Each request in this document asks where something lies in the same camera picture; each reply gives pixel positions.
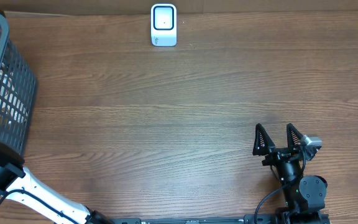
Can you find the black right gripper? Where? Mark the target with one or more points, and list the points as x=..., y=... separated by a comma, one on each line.
x=278, y=154

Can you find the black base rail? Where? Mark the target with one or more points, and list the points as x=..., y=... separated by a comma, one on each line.
x=246, y=219

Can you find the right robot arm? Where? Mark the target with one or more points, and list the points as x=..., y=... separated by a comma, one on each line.
x=304, y=194

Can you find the grey plastic mesh basket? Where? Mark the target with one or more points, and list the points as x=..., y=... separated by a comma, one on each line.
x=18, y=88

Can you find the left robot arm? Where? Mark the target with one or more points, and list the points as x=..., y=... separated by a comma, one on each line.
x=18, y=184

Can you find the white barcode scanner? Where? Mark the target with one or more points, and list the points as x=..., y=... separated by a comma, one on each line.
x=163, y=25

